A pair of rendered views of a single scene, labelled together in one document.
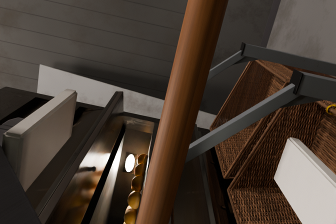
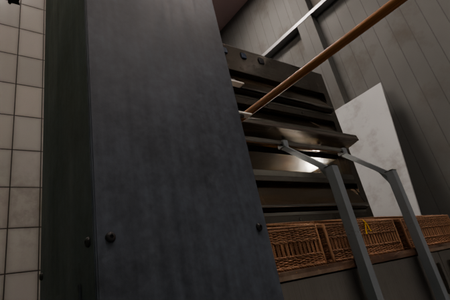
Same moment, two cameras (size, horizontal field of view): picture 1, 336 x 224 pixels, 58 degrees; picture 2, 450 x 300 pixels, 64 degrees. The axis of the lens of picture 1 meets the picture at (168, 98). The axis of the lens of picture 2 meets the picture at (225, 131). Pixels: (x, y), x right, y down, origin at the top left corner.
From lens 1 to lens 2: 1.24 m
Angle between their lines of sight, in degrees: 42
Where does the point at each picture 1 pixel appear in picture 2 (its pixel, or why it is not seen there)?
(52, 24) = (422, 66)
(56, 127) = (236, 84)
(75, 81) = (384, 116)
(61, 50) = (406, 88)
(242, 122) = (306, 158)
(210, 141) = (294, 153)
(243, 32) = not seen: outside the picture
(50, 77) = (375, 96)
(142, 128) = (343, 169)
